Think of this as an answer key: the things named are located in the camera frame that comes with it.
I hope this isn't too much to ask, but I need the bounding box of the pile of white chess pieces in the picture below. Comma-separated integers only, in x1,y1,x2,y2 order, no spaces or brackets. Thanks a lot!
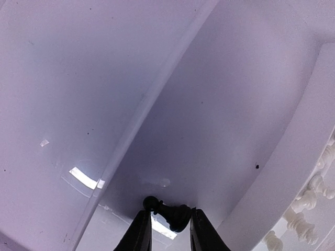
263,138,335,251

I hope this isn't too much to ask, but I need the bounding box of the white plastic tray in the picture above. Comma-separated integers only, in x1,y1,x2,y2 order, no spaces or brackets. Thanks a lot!
1,1,334,250

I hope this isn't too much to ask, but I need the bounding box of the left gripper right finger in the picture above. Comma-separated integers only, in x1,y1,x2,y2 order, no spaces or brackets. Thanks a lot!
190,208,230,251

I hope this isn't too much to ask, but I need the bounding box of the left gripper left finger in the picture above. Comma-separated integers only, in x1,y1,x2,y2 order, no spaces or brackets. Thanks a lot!
114,210,152,251

